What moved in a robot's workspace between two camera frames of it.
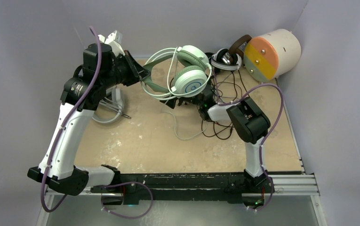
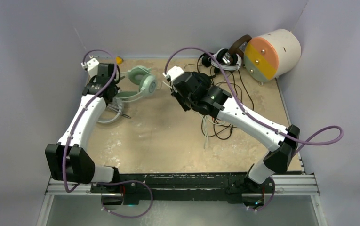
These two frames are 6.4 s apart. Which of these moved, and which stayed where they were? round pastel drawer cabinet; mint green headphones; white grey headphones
Moved: mint green headphones
Stayed: white grey headphones; round pastel drawer cabinet
